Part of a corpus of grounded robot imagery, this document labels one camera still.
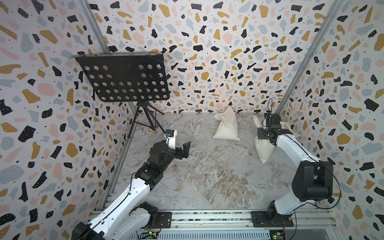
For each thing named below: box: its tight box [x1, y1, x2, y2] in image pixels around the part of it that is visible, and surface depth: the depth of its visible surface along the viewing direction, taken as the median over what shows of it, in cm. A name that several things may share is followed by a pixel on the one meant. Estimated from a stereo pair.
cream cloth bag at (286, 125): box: [280, 121, 302, 137], surface depth 102 cm
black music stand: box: [72, 53, 170, 138], surface depth 78 cm
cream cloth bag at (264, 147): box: [252, 115, 275, 164], surface depth 94 cm
